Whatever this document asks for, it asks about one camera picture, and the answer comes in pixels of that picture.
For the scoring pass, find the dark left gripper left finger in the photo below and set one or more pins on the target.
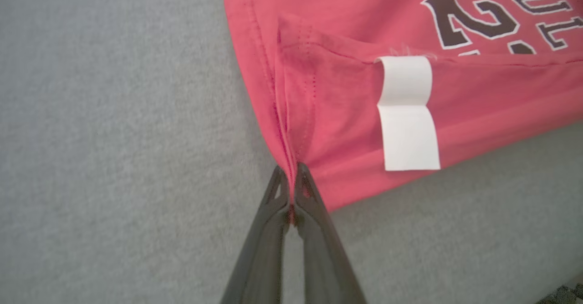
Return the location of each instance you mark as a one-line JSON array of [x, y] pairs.
[[264, 258]]

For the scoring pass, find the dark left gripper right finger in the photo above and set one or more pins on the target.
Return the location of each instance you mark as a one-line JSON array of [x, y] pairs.
[[323, 258]]

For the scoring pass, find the red basketball jersey white sleeves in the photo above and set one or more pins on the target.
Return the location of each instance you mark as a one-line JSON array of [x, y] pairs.
[[341, 113]]

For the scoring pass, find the grey sofa seat cushion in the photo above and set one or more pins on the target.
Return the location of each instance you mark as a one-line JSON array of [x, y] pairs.
[[114, 135]]

